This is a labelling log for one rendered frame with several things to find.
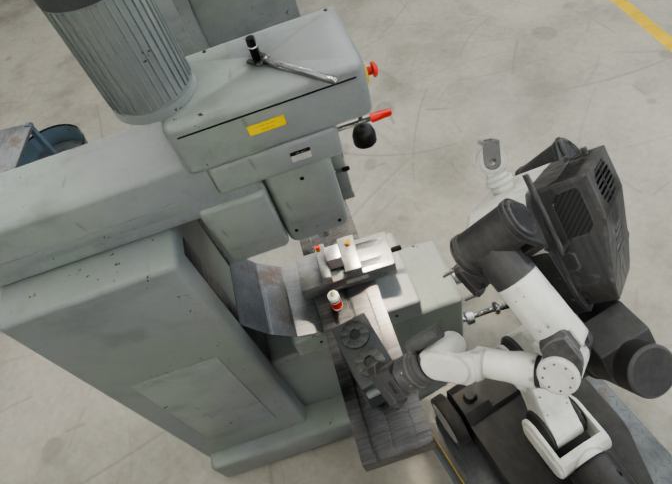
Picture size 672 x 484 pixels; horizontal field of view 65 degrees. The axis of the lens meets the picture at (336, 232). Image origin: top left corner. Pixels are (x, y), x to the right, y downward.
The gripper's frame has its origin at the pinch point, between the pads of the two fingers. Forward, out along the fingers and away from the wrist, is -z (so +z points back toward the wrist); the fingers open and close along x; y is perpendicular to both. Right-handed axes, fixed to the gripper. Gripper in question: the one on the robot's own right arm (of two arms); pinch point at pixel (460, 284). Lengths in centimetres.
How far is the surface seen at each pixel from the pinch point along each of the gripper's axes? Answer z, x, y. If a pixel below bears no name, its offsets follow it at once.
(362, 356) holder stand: -12.4, 8.3, 39.6
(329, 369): -76, -1, 13
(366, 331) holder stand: -12.1, 12.1, 32.5
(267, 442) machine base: -120, -10, 36
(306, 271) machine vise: -40, 37, 13
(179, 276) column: -11, 60, 66
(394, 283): -30.7, 10.6, -6.4
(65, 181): -8, 96, 72
